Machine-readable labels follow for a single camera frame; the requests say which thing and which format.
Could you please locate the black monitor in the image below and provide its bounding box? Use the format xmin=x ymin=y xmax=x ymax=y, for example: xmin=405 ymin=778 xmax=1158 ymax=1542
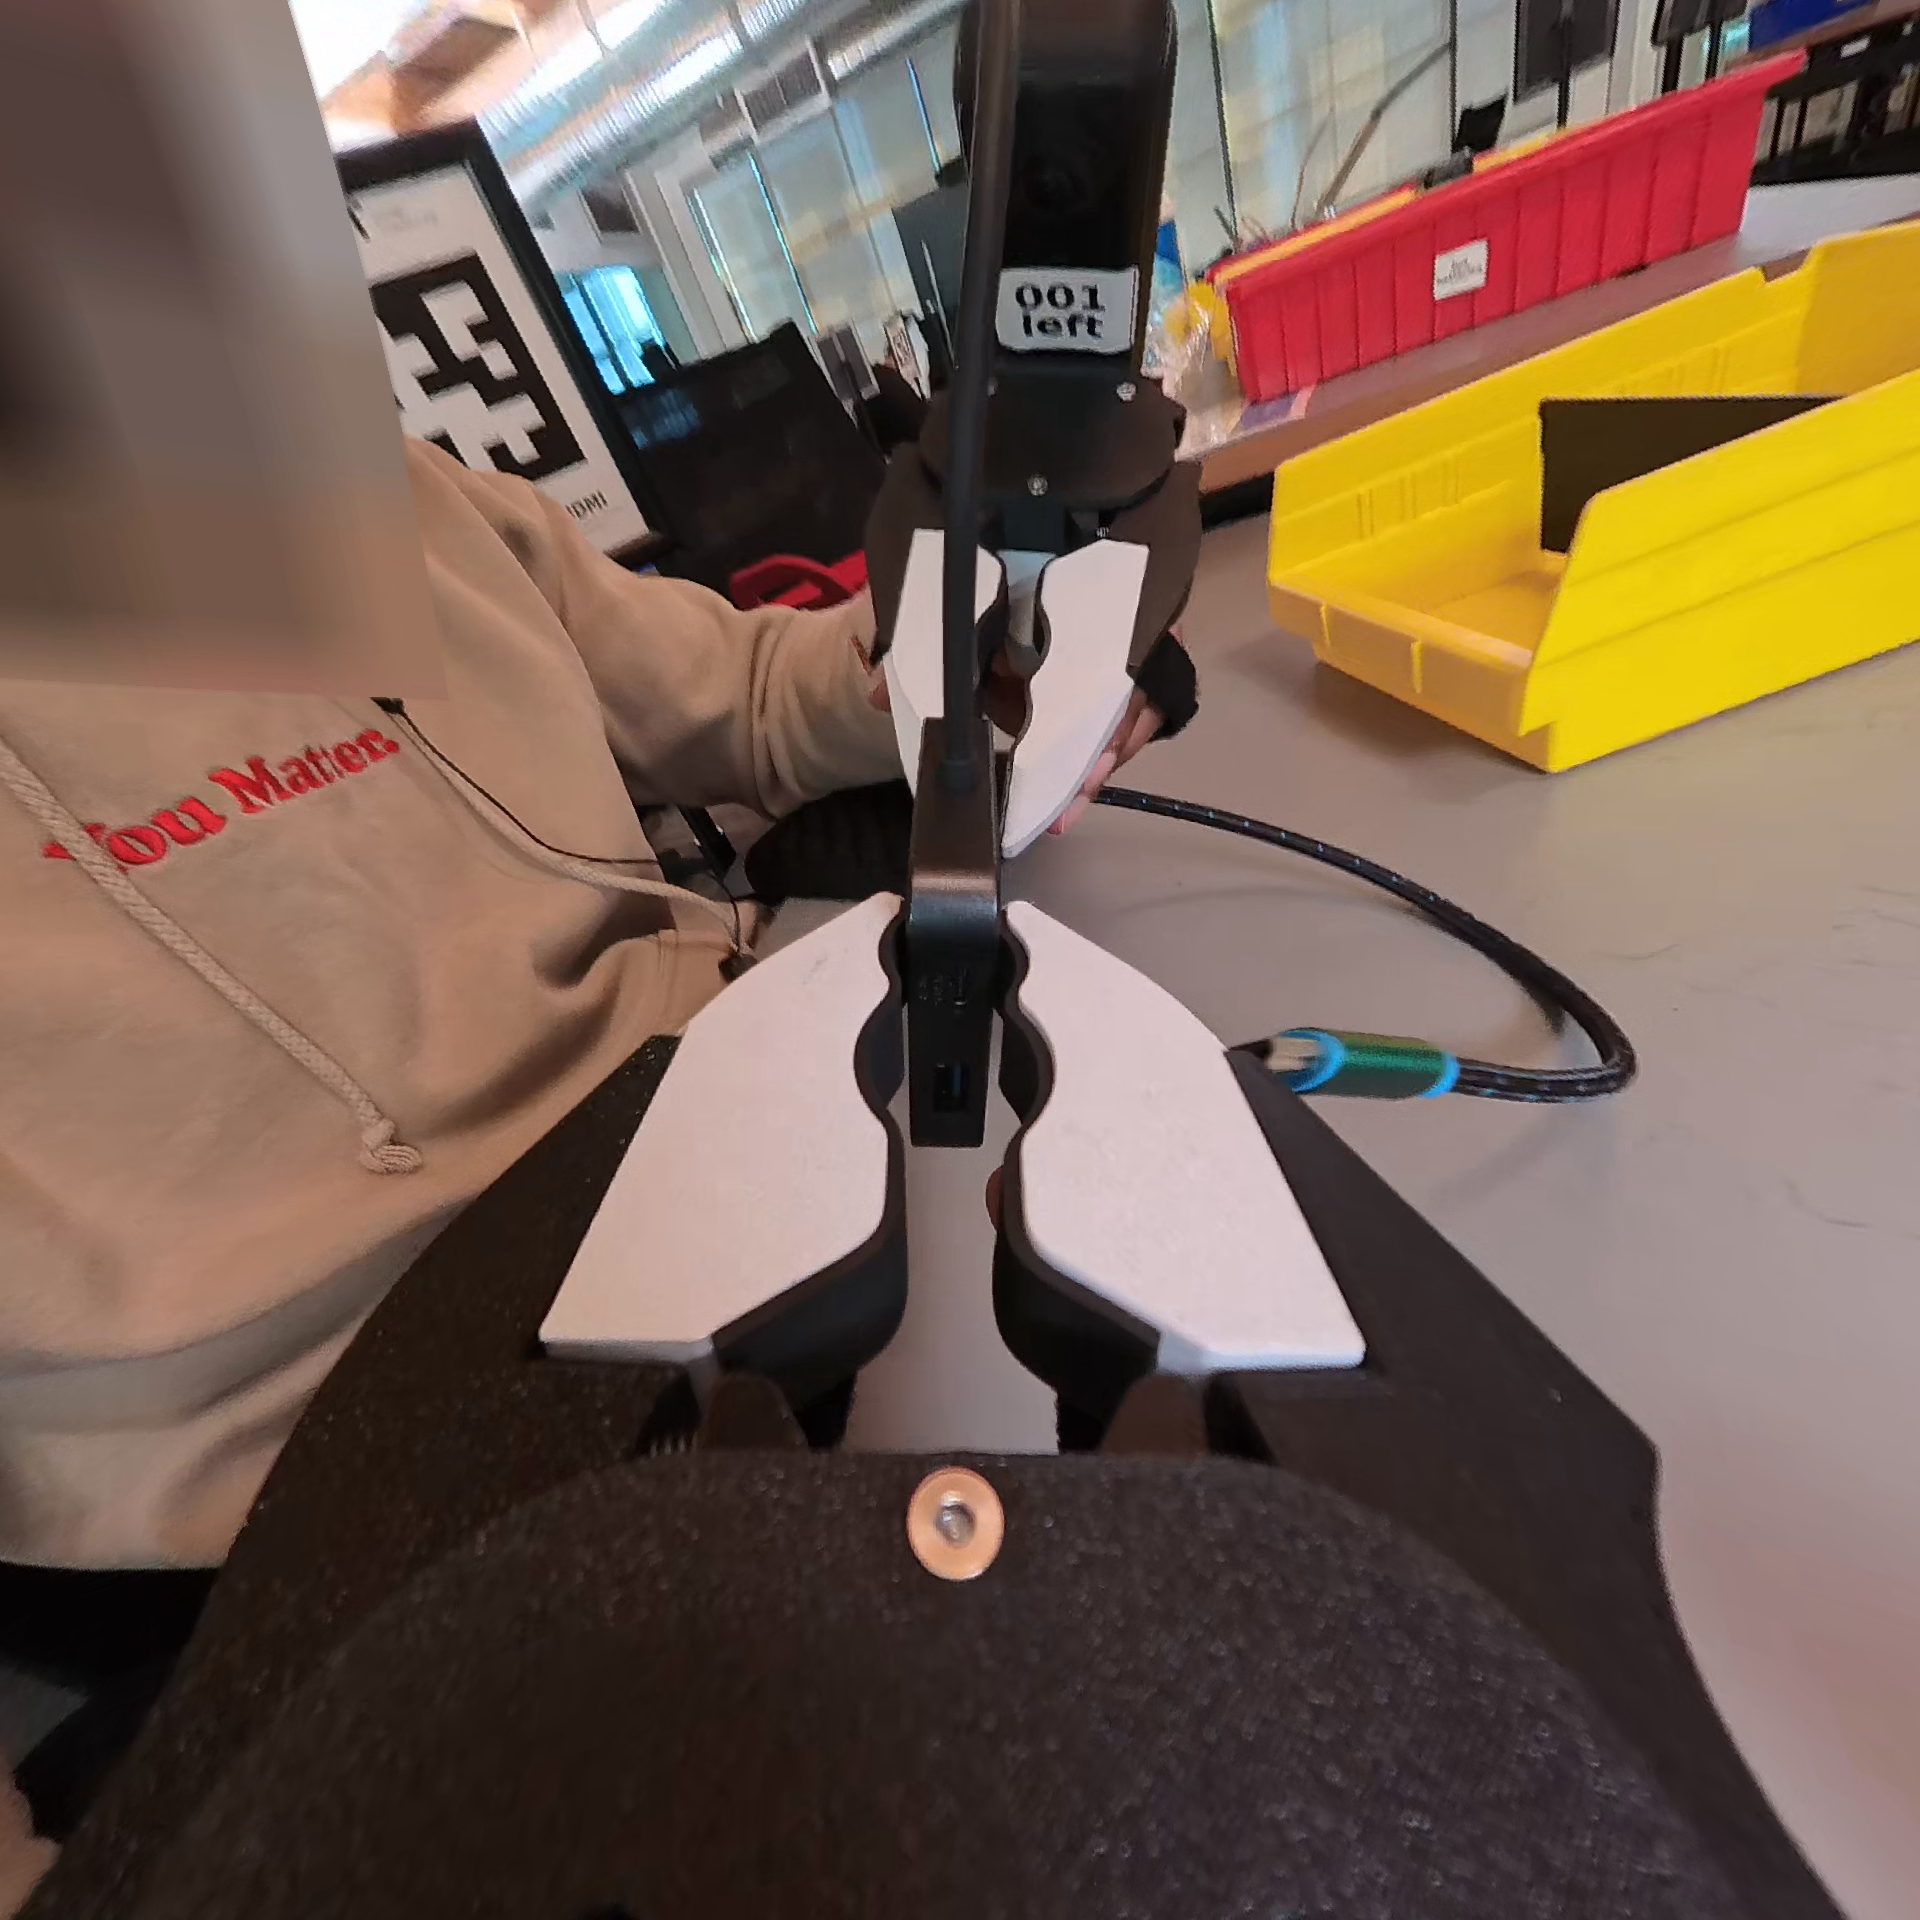
xmin=622 ymin=323 xmax=888 ymax=595

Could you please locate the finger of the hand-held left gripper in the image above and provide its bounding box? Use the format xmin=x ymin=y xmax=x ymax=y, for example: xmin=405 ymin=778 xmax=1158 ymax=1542
xmin=997 ymin=539 xmax=1155 ymax=863
xmin=877 ymin=531 xmax=1009 ymax=783

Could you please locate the yellow plastic bin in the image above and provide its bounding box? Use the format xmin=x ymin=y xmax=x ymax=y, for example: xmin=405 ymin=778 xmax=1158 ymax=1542
xmin=1267 ymin=221 xmax=1920 ymax=778

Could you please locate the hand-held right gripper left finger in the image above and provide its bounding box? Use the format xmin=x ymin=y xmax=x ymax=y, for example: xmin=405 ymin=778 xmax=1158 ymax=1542
xmin=537 ymin=893 xmax=912 ymax=1370

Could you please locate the red plastic bin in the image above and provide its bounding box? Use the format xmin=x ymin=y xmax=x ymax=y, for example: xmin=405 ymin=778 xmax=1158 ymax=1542
xmin=1222 ymin=49 xmax=1809 ymax=404

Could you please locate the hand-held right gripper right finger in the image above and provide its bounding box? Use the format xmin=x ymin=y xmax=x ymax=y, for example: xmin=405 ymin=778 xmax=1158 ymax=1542
xmin=989 ymin=900 xmax=1370 ymax=1375

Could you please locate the person's left hand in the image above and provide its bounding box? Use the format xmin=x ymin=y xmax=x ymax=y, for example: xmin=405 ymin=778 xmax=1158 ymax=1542
xmin=1050 ymin=633 xmax=1202 ymax=836

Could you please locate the person's beige hoodie torso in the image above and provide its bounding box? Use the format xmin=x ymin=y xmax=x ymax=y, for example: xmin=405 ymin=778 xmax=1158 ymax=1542
xmin=0 ymin=451 xmax=782 ymax=1569

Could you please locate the person's left forearm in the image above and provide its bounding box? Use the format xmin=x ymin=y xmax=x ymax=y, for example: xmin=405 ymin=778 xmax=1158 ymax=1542
xmin=412 ymin=442 xmax=921 ymax=818

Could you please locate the small red plastic item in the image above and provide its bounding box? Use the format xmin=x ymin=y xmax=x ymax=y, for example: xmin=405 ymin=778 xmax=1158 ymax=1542
xmin=730 ymin=551 xmax=874 ymax=609

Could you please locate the black bin divider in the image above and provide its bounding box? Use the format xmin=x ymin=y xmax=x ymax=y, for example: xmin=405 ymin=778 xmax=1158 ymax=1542
xmin=1537 ymin=395 xmax=1844 ymax=557

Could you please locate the braided hdmi cable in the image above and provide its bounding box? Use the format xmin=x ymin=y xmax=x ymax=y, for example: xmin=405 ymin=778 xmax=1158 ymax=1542
xmin=1092 ymin=783 xmax=1642 ymax=1106

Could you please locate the framed tag sign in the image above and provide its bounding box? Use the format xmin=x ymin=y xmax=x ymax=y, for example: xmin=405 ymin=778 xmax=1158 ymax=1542
xmin=333 ymin=119 xmax=653 ymax=564

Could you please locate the black port adapter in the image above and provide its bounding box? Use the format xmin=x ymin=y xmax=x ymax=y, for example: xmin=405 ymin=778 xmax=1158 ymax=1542
xmin=904 ymin=718 xmax=1009 ymax=1151

